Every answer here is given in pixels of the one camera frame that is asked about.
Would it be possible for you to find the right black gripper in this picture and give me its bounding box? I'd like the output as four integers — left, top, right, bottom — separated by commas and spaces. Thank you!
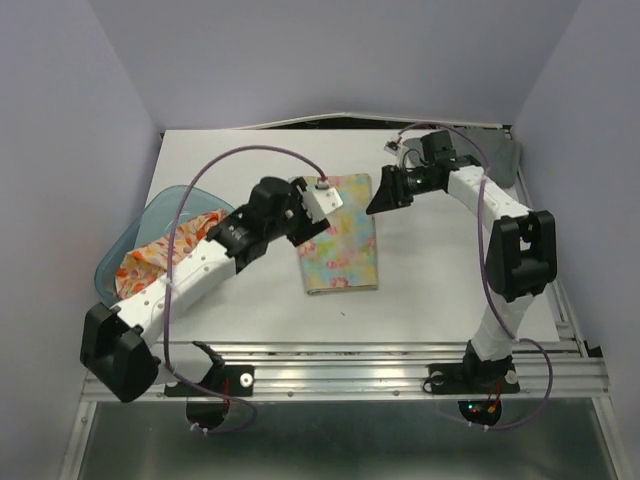
364, 164, 439, 215

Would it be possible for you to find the pastel floral skirt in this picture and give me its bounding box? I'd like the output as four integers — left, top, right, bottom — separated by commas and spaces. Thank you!
297, 173, 379, 295

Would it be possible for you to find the grey pleated skirt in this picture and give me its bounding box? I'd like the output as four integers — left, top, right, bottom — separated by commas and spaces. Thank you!
397, 124, 522, 192

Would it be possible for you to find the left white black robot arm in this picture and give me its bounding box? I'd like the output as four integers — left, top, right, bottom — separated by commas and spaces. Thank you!
80, 177, 343, 403

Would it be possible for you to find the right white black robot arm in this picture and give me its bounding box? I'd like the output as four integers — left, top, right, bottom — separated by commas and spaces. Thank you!
366, 129, 557, 394

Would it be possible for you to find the blue plastic basin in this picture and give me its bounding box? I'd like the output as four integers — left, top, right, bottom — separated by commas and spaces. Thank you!
94, 185, 234, 306

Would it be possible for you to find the orange floral skirt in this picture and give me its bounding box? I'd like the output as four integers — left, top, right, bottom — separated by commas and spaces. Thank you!
115, 209, 228, 300

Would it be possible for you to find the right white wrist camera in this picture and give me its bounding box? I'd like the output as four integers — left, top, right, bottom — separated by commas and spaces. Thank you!
384, 137, 407, 161

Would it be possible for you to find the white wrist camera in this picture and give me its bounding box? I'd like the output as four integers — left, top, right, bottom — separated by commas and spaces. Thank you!
384, 137, 407, 161
295, 177, 344, 223

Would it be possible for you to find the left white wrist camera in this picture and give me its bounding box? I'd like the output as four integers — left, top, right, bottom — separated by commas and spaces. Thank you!
295, 177, 344, 223

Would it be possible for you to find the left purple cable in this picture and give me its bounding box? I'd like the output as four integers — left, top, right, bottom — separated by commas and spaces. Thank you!
162, 145, 329, 435

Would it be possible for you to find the aluminium frame rail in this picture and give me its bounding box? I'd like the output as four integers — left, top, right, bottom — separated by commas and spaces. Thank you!
79, 339, 614, 401

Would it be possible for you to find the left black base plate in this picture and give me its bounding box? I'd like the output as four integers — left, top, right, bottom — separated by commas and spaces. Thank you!
164, 364, 255, 398

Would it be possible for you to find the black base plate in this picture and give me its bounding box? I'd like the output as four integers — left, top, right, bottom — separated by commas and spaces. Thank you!
164, 364, 255, 398
422, 363, 521, 396

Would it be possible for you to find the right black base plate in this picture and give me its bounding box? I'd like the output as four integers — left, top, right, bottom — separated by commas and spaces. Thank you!
422, 363, 521, 396

